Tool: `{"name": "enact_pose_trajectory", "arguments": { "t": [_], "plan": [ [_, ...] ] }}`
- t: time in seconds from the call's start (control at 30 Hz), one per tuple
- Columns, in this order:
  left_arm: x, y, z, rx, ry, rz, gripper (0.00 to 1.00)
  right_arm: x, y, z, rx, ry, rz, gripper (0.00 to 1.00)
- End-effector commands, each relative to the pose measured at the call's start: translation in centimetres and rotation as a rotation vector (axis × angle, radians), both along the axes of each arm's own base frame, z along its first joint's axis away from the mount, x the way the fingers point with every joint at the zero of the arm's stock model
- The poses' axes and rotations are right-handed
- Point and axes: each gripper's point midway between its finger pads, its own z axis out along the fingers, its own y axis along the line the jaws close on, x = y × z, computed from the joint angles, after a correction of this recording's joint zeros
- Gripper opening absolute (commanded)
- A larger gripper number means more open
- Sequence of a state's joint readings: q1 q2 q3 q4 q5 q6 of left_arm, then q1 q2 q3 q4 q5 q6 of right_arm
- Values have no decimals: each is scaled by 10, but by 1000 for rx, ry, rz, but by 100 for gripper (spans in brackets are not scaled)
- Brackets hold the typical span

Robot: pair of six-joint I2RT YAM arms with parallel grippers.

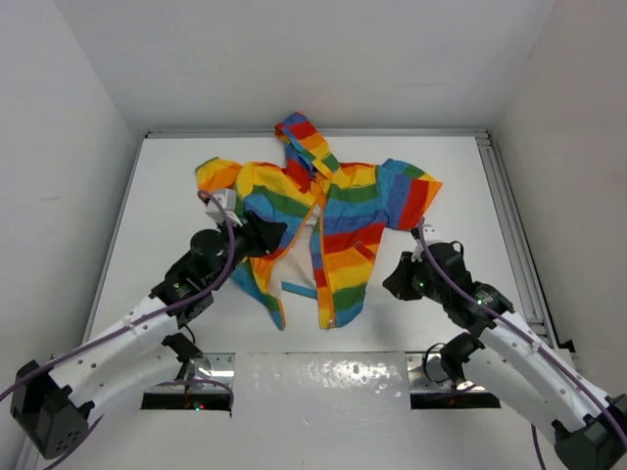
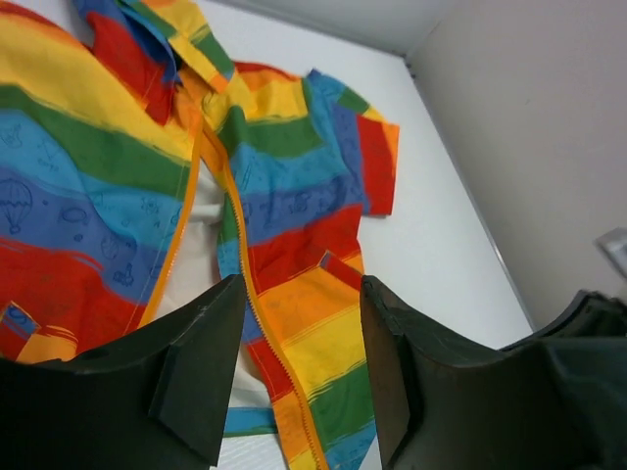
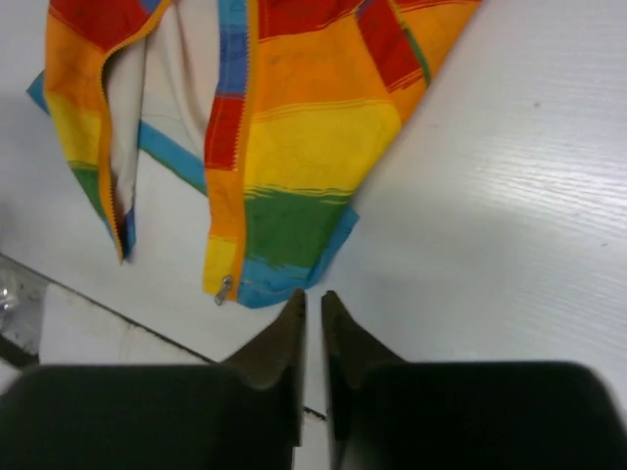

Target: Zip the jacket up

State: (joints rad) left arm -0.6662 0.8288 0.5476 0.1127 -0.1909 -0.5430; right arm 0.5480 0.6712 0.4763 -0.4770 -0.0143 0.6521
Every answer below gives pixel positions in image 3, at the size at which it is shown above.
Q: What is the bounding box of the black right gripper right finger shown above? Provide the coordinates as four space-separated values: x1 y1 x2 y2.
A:
321 292 626 469

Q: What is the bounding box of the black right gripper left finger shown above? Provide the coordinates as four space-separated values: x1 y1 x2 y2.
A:
1 290 307 469

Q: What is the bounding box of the rainbow striped hooded jacket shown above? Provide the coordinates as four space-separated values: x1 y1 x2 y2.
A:
28 1 479 308

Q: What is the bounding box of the silver metal base plate left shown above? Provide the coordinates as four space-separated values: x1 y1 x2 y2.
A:
1 255 49 367

